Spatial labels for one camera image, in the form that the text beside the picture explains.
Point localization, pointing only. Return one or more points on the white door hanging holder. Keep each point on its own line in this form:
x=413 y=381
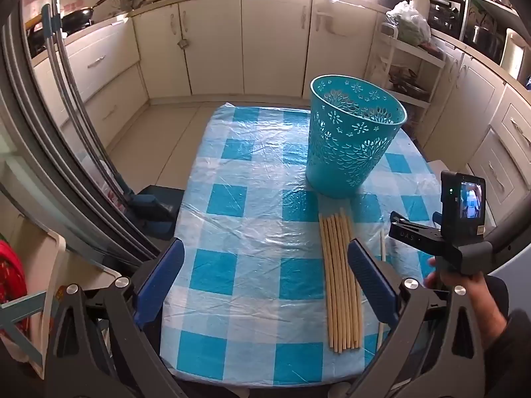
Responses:
x=332 y=25

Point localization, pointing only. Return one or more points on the bundle of wooden chopsticks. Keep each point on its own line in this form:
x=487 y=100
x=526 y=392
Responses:
x=338 y=282

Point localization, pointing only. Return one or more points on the clear plastic bag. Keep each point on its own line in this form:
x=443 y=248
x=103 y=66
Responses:
x=408 y=23

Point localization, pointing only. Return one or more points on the white chopstick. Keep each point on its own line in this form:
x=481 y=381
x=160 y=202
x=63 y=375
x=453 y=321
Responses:
x=382 y=244

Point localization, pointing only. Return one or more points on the white paper roll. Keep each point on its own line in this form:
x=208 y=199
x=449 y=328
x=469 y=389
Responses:
x=513 y=54

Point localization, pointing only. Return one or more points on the floral plastic bag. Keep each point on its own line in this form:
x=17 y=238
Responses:
x=103 y=182

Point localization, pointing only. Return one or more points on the cream kitchen base cabinets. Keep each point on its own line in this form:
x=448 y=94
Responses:
x=215 y=49

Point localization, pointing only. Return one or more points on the person's right forearm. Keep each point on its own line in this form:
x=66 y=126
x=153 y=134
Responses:
x=512 y=348

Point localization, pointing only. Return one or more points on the grey sliding door frame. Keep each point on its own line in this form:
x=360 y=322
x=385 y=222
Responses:
x=41 y=153

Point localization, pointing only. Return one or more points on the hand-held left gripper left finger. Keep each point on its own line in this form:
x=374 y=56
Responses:
x=161 y=282

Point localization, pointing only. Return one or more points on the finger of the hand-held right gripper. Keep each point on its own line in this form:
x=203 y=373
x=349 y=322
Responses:
x=410 y=232

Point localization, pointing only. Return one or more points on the black wok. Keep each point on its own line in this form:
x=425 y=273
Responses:
x=76 y=17

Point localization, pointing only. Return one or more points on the blue white checked tablecloth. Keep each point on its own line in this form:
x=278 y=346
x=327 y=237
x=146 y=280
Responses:
x=249 y=224

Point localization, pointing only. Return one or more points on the dark blue dustpan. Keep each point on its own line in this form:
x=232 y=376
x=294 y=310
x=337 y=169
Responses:
x=161 y=203

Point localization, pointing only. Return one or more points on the white plastic chair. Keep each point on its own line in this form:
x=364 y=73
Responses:
x=49 y=265

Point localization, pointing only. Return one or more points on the person's right hand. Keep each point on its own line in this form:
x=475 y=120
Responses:
x=483 y=306

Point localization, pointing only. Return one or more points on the metal pot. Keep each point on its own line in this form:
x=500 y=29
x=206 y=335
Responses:
x=483 y=41

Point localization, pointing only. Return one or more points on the red cloth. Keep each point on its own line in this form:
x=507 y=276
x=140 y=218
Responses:
x=10 y=282

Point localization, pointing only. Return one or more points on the cream cabinet with drawers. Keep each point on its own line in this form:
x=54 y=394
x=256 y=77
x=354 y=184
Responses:
x=477 y=103

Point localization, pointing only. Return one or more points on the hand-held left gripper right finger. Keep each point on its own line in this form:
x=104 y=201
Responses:
x=369 y=282

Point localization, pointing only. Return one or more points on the small metal hanging cup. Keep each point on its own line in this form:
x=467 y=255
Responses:
x=183 y=44

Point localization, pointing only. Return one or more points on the teal perforated plastic basket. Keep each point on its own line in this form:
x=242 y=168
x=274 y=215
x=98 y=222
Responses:
x=344 y=161

